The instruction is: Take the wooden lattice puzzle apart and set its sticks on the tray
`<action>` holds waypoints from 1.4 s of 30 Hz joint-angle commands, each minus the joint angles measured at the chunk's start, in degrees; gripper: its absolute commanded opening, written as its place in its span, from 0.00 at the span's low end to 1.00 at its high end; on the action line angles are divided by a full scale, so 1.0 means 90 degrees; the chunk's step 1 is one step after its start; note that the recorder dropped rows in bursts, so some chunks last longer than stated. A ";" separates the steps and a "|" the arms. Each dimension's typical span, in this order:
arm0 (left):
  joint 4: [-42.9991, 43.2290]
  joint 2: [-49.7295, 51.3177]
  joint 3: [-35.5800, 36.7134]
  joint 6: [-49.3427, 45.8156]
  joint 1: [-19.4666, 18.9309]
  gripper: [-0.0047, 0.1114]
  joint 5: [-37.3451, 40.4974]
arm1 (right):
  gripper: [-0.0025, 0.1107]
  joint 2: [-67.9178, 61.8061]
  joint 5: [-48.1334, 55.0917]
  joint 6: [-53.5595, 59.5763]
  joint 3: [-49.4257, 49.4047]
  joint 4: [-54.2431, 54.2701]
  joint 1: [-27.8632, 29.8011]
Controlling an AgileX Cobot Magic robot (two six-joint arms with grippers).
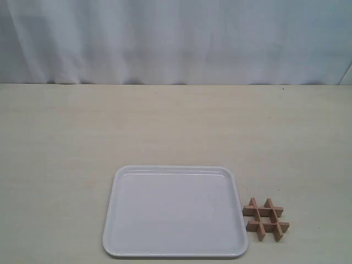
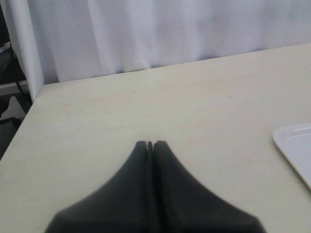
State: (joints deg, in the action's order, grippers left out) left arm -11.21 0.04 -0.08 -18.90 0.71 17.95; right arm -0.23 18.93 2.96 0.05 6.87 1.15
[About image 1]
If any wooden notched bar four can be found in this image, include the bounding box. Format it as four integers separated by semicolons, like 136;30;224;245
246;221;290;233

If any wooden notched bar one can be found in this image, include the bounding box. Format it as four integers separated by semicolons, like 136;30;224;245
249;197;266;241

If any wooden notched bar two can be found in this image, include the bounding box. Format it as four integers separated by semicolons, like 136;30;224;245
265;198;283;242

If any white rectangular plastic tray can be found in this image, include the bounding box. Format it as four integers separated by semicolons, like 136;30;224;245
102;165;249;259

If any white backdrop curtain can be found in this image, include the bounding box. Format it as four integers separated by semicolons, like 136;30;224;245
1;0;351;85

